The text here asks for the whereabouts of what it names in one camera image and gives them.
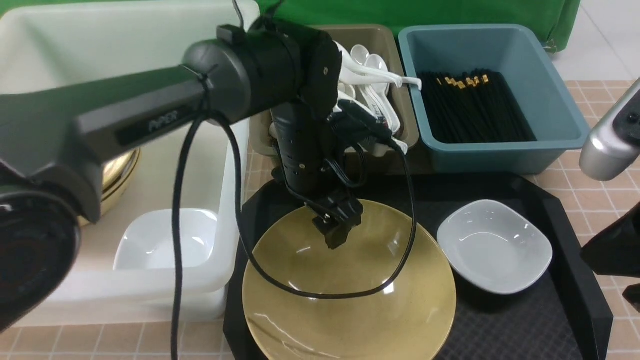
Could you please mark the green cloth backdrop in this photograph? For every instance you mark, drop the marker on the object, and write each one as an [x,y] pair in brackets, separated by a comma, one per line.
[400,11]

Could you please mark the middle stacked yellow bowl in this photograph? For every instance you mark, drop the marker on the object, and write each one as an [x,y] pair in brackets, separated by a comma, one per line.
[115,169]

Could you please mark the bottom stacked yellow bowl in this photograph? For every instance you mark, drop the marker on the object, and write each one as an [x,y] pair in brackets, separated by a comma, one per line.
[113,195]

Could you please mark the stacked yellow bowl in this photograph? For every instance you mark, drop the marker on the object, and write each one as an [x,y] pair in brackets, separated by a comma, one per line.
[115,169]
[113,195]

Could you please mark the white dish inside tub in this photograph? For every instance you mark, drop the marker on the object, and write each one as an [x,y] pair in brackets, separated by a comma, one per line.
[148,242]

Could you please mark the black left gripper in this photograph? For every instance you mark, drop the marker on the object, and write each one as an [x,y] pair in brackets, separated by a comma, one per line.
[314,171]

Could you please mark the teal plastic chopstick bin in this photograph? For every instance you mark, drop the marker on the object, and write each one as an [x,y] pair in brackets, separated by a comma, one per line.
[515,52]

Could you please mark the olive plastic spoon bin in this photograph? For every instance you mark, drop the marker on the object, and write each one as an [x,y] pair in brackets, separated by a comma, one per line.
[379,40]

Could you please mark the yellow noodle bowl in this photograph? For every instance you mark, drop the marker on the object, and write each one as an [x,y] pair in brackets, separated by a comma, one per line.
[410,319]

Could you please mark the large white plastic tub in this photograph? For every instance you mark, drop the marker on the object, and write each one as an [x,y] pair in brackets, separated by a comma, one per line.
[209,183]

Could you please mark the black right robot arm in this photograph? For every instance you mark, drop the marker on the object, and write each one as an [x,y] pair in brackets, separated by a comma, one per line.
[610,149]

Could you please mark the bundle of black chopsticks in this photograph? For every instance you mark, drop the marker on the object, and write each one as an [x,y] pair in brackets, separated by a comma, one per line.
[473,107]

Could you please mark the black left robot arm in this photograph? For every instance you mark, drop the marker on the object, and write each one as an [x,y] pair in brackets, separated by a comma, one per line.
[55,142]

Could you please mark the pile of white spoons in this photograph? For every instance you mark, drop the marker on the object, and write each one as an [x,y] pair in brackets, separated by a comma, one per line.
[372,75]

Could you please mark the white square sauce dish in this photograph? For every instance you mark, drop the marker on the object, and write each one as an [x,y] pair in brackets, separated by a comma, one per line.
[495,248]

